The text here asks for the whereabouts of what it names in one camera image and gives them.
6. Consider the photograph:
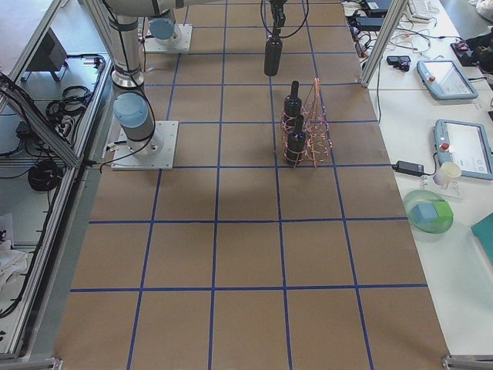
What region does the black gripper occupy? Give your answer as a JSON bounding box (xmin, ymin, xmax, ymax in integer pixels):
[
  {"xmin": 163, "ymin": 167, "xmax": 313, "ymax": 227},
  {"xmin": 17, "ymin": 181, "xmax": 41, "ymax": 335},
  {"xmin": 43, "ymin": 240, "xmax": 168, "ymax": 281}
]
[{"xmin": 269, "ymin": 0, "xmax": 286, "ymax": 39}]

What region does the blue foam cube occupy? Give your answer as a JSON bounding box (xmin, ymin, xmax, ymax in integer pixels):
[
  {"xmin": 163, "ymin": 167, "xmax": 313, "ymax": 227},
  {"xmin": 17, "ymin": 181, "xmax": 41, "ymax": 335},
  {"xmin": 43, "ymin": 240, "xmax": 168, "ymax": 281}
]
[{"xmin": 408, "ymin": 203, "xmax": 436, "ymax": 233}]

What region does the green foam cube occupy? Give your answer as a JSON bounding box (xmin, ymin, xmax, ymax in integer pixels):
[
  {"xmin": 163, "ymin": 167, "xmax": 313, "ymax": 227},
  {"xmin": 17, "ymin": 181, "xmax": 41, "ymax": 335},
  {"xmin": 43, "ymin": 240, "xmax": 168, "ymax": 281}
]
[{"xmin": 432, "ymin": 200, "xmax": 454, "ymax": 224}]

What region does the near teach pendant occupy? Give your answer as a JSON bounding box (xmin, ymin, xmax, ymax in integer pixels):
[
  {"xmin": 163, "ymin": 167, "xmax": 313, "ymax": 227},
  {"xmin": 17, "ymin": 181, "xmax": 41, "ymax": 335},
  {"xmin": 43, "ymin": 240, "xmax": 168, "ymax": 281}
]
[{"xmin": 434, "ymin": 119, "xmax": 492, "ymax": 180}]

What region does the front wine bottle in basket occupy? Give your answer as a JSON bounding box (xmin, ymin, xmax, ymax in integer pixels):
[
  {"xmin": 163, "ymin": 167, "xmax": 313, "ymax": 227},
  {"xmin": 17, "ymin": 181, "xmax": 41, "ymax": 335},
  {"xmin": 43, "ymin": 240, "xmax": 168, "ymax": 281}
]
[{"xmin": 285, "ymin": 115, "xmax": 306, "ymax": 167}]

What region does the white paper cup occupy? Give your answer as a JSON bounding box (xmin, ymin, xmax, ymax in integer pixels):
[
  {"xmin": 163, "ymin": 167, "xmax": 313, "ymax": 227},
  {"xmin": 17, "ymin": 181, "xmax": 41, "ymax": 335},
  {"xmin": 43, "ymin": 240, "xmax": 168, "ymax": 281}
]
[{"xmin": 433, "ymin": 161, "xmax": 461, "ymax": 187}]

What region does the clear acrylic stand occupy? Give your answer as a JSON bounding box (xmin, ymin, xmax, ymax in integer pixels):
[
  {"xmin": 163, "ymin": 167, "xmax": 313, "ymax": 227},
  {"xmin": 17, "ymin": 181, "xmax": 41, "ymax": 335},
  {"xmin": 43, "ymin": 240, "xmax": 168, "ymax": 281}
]
[{"xmin": 420, "ymin": 176, "xmax": 461, "ymax": 199}]

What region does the rear wine bottle in basket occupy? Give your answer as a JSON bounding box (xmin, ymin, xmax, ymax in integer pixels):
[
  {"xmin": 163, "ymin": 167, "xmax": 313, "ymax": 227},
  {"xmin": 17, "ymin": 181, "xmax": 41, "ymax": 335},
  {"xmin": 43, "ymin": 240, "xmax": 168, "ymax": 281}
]
[{"xmin": 283, "ymin": 80, "xmax": 302, "ymax": 126}]

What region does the coiled black cable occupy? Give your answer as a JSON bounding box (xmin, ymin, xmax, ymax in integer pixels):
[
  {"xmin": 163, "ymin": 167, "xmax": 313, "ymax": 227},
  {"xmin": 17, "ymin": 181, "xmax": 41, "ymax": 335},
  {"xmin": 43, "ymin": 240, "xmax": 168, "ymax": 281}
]
[{"xmin": 27, "ymin": 158, "xmax": 59, "ymax": 192}]

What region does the wine bottle in basket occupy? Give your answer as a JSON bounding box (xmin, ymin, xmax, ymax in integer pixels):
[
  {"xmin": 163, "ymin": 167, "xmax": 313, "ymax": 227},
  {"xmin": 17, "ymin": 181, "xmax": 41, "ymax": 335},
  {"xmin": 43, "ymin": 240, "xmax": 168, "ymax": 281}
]
[
  {"xmin": 283, "ymin": 80, "xmax": 302, "ymax": 126},
  {"xmin": 285, "ymin": 115, "xmax": 306, "ymax": 167}
]

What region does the aluminium frame post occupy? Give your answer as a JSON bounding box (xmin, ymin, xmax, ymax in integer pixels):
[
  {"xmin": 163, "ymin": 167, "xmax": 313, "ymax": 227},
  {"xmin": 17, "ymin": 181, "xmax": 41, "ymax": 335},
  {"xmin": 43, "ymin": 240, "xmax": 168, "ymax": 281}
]
[{"xmin": 360, "ymin": 0, "xmax": 407, "ymax": 88}]

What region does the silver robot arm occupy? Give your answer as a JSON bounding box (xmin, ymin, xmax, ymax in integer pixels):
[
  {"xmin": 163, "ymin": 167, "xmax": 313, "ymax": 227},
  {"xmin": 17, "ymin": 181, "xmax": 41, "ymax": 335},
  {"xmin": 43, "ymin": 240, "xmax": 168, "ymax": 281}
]
[
  {"xmin": 102, "ymin": 0, "xmax": 286, "ymax": 110},
  {"xmin": 143, "ymin": 10, "xmax": 183, "ymax": 47}
]

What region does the teach pendant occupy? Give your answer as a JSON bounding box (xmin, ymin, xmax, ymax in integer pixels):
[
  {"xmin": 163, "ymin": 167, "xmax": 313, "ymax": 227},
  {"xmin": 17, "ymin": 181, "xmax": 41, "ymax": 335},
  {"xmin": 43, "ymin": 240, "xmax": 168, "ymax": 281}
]
[
  {"xmin": 416, "ymin": 60, "xmax": 478, "ymax": 100},
  {"xmin": 434, "ymin": 119, "xmax": 492, "ymax": 180}
]

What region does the dark wine bottle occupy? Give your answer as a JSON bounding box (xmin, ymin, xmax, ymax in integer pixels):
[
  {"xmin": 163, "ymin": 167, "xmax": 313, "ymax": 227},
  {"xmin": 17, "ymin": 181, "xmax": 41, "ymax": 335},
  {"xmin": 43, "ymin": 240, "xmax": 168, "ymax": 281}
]
[{"xmin": 264, "ymin": 35, "xmax": 283, "ymax": 77}]

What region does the black control box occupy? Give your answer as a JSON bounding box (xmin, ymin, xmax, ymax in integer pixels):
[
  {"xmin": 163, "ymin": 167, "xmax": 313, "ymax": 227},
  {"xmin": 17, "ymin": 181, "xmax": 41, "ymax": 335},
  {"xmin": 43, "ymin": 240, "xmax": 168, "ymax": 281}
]
[{"xmin": 21, "ymin": 28, "xmax": 68, "ymax": 82}]

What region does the green glass bowl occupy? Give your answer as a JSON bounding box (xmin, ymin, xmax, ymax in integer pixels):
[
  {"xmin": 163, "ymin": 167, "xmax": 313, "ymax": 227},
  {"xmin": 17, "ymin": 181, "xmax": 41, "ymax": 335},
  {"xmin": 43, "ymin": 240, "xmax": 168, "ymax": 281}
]
[{"xmin": 403, "ymin": 190, "xmax": 454, "ymax": 234}]

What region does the black power adapter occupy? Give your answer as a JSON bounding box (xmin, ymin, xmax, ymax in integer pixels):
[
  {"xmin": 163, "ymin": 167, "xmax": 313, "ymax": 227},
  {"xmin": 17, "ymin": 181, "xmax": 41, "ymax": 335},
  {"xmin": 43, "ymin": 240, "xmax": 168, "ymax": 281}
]
[{"xmin": 392, "ymin": 160, "xmax": 424, "ymax": 177}]

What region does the copper wire wine basket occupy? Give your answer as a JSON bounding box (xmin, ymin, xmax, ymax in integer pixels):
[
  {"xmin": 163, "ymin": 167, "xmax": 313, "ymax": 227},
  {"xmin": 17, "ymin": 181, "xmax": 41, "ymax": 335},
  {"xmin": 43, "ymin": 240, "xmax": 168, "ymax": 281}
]
[{"xmin": 281, "ymin": 77, "xmax": 333, "ymax": 167}]

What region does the far teach pendant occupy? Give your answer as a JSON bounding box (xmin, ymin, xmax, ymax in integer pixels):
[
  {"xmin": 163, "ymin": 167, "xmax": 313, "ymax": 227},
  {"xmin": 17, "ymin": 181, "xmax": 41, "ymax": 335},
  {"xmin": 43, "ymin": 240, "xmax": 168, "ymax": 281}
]
[{"xmin": 416, "ymin": 60, "xmax": 478, "ymax": 100}]

